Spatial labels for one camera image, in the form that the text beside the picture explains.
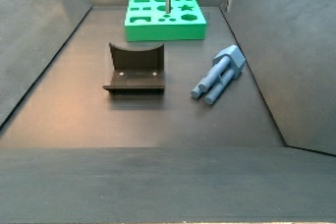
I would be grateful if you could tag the black curved fixture stand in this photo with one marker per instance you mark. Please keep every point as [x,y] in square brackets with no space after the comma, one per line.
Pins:
[138,69]

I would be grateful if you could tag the green foam shape-sorter block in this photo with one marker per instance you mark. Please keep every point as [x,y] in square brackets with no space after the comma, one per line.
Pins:
[149,23]

